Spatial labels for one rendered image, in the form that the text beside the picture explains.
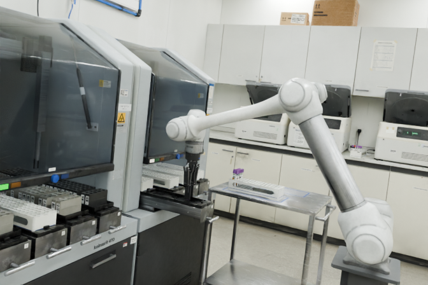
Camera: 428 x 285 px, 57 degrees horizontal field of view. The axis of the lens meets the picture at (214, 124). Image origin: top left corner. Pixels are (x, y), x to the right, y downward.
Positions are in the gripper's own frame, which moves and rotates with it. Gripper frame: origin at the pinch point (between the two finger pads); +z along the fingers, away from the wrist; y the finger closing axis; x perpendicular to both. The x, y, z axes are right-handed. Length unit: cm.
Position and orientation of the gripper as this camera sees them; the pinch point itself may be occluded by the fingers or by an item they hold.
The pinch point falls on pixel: (189, 191)
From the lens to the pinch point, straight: 200.8
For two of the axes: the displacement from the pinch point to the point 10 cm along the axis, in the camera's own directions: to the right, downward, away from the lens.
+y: -4.3, 0.2, -9.0
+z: -1.0, 9.9, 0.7
